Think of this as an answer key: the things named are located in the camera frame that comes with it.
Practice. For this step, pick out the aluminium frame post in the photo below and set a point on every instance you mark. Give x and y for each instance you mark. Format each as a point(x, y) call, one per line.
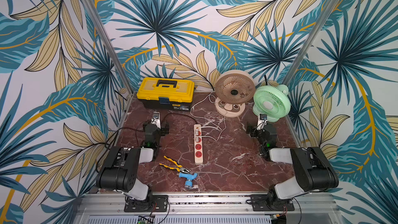
point(309, 27)
point(93, 14)

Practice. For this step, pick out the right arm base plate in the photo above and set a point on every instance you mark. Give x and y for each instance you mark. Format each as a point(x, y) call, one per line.
point(265, 203)

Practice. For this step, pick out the yellow black toolbox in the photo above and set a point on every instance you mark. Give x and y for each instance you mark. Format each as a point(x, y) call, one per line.
point(166, 94)

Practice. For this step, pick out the yellow black pliers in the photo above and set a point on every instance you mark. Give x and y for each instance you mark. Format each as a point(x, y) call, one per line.
point(177, 167)

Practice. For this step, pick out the beige round desk fan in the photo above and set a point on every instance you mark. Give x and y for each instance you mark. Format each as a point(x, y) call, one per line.
point(233, 89)

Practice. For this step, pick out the aluminium front rail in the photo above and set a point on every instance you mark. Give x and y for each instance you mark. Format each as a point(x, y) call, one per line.
point(209, 208)

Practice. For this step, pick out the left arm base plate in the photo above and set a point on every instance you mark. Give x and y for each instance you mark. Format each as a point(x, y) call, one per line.
point(154, 203)

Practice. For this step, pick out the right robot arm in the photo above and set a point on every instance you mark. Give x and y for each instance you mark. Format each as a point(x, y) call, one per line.
point(312, 170)

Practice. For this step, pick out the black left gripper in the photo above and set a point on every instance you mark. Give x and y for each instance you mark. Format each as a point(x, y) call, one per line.
point(165, 129)

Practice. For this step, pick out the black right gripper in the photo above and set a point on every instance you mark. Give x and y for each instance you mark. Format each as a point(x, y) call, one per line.
point(253, 130)

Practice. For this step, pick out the left aluminium frame post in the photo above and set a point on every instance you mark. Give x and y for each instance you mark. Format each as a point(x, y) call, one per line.
point(93, 14)

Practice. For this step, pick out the right aluminium frame post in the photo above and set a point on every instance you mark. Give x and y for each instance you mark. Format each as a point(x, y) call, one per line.
point(309, 27)

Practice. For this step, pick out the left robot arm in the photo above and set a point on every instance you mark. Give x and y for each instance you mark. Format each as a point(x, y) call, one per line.
point(119, 171)

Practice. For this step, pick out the beige power strip red sockets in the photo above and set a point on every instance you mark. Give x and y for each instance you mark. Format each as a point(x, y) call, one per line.
point(198, 145)

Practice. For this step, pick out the green desk fan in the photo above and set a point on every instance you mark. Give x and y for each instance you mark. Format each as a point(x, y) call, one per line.
point(272, 101)

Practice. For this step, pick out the blue plastic faucet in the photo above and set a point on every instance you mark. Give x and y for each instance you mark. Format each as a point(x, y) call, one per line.
point(189, 179)

